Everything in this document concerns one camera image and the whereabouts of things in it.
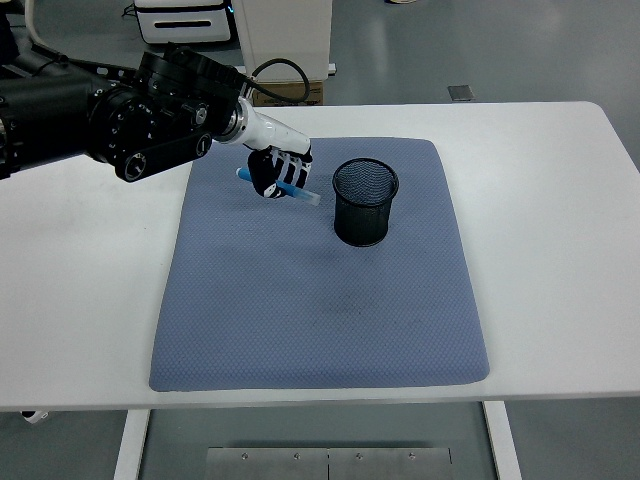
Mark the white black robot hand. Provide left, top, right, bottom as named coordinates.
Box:
left=243, top=110, right=315, bottom=201

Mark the blue marker with clear cap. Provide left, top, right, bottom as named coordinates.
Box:
left=235, top=167, right=321, bottom=207

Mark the black mesh pen holder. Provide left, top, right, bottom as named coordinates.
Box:
left=332, top=157, right=401, bottom=248

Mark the brown cardboard box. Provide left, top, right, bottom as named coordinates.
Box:
left=250, top=79, right=325, bottom=107

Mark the white cabinet with dark slot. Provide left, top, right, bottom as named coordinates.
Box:
left=133, top=0, right=236, bottom=46

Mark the blue-grey textured mat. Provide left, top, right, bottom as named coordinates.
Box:
left=148, top=137, right=491, bottom=393

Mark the person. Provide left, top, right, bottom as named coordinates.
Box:
left=0, top=9, right=24, bottom=66

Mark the white table leg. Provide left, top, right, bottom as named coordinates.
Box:
left=112, top=409, right=151, bottom=480
left=482, top=401, right=523, bottom=480

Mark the white pedestal base bar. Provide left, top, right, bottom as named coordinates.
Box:
left=205, top=63, right=337, bottom=80

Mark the grey chair with white frame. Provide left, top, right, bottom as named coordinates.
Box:
left=22, top=0, right=64, bottom=56

